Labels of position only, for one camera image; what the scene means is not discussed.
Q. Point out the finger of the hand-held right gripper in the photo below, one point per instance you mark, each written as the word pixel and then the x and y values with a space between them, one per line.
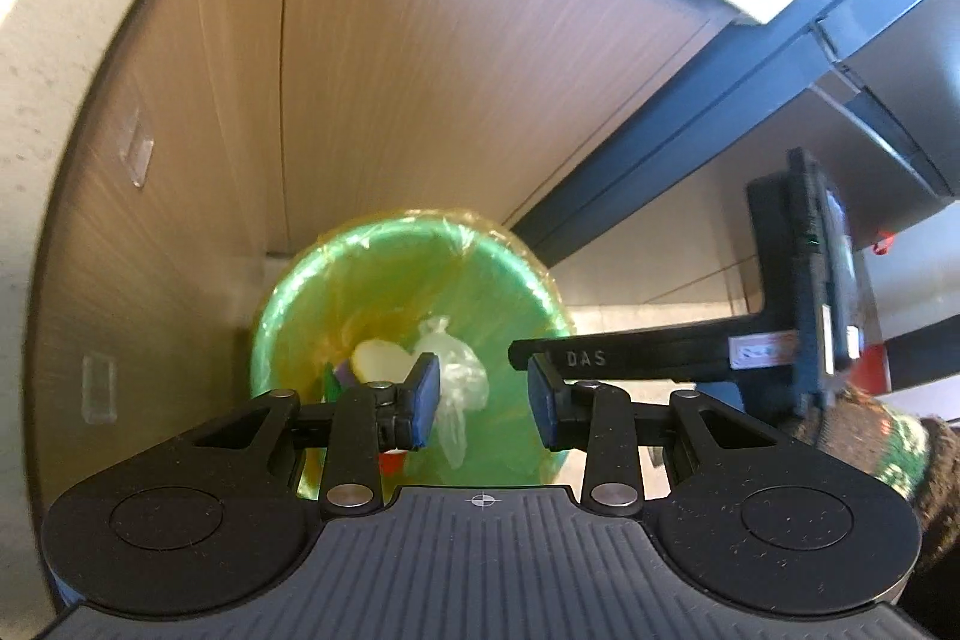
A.
pixel 637 355

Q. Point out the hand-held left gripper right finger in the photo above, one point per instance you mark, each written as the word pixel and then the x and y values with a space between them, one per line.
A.
pixel 541 404

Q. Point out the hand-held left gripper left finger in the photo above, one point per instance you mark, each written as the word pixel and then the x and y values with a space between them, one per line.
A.
pixel 424 400

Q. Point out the clear plastic bag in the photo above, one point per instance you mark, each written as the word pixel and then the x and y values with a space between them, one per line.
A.
pixel 457 377

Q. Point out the green-lined trash bin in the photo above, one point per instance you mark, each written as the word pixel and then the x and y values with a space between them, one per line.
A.
pixel 495 280

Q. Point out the person's right hand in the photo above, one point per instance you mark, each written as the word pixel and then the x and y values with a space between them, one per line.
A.
pixel 877 445

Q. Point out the pale yellow scrap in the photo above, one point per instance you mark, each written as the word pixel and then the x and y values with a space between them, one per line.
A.
pixel 379 359

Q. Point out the black appliance panel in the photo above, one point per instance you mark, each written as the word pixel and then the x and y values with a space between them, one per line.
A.
pixel 712 108

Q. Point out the wooden cabinet door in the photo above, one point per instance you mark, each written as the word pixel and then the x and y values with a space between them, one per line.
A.
pixel 187 197
pixel 465 70

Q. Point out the clear adhesive bumper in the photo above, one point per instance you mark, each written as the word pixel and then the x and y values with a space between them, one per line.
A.
pixel 97 389
pixel 139 149

